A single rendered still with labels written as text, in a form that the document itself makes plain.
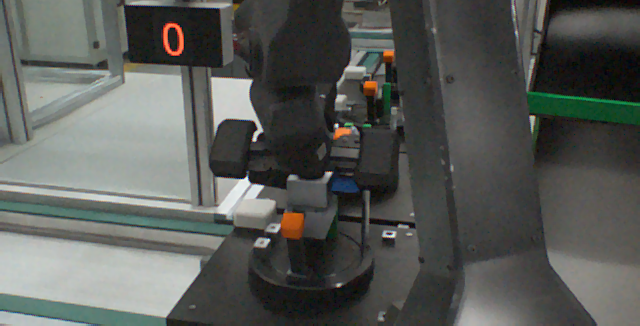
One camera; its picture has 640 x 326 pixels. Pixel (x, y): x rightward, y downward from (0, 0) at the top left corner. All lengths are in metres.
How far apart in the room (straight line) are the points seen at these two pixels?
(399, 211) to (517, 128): 0.61
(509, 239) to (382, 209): 0.61
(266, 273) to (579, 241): 0.31
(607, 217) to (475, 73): 0.43
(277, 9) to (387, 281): 0.36
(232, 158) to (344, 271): 0.17
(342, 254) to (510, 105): 0.48
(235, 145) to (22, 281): 0.36
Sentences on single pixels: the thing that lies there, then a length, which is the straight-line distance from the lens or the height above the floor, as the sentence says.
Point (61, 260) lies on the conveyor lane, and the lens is 0.90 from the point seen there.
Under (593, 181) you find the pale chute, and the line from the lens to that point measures 0.67.
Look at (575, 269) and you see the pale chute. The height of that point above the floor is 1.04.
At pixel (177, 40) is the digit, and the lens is 0.78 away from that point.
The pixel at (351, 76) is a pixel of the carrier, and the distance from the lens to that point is 1.48.
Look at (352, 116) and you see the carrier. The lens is 1.15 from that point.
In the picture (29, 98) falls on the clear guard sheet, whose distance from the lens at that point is 0.98.
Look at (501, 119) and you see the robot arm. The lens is 0.24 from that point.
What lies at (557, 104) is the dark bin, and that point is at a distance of 0.54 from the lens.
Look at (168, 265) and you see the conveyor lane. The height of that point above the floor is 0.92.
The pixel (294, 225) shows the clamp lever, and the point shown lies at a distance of 0.60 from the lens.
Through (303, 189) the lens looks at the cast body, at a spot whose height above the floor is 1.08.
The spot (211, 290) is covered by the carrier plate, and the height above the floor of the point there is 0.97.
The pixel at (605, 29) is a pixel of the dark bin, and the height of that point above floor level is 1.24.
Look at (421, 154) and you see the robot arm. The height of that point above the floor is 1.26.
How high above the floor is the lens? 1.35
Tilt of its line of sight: 21 degrees down
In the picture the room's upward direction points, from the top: straight up
